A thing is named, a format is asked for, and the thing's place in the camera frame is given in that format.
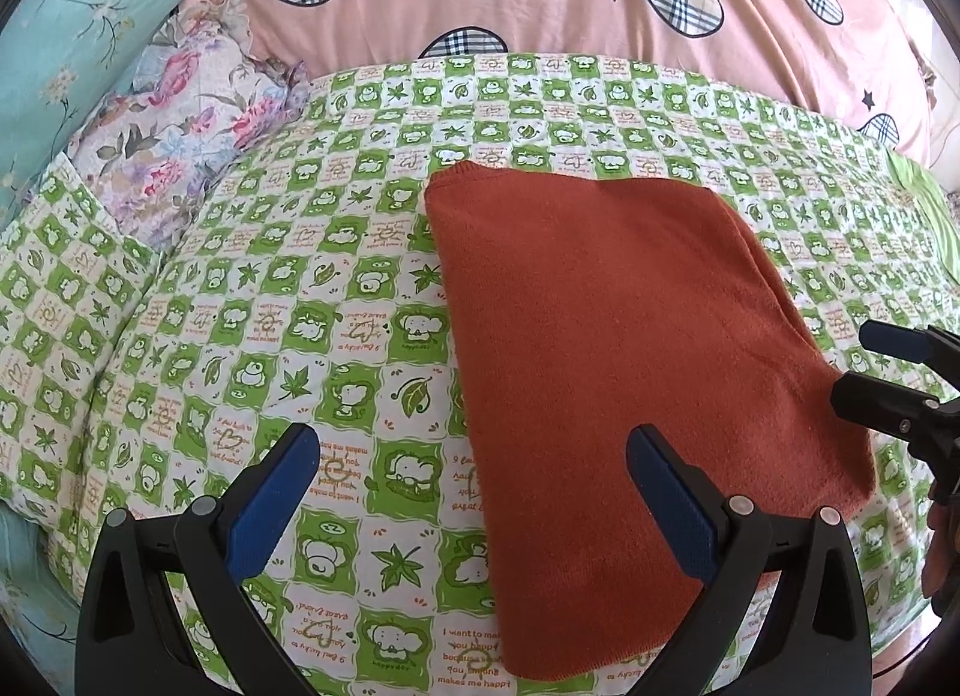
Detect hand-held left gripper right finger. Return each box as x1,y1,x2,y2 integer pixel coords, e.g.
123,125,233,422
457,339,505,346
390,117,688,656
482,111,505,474
626,424,875,696

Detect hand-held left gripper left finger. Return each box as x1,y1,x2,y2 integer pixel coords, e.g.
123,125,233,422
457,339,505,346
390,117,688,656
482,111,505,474
75,424,322,696

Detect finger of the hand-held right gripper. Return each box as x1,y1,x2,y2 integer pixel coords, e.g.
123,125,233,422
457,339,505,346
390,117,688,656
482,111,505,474
830,373,960,443
860,319,960,371

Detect rust orange knit sweater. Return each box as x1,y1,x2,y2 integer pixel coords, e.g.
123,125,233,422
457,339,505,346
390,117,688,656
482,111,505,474
424,160,877,682

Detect person's right hand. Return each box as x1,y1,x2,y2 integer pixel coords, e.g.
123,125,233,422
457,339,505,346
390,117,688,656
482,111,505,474
924,497,960,618

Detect green striped cloth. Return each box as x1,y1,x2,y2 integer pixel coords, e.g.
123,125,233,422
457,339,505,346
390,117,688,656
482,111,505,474
889,152,960,271

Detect green checked cartoon bed sheet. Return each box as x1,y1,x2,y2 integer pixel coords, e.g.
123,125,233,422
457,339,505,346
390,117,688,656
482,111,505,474
0,51,960,696

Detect floral ruffled pillow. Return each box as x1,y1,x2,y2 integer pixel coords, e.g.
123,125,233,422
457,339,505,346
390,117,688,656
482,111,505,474
67,2,312,254

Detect teal floral pillow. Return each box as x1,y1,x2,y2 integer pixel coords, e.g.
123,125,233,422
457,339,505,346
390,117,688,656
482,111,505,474
0,0,248,217

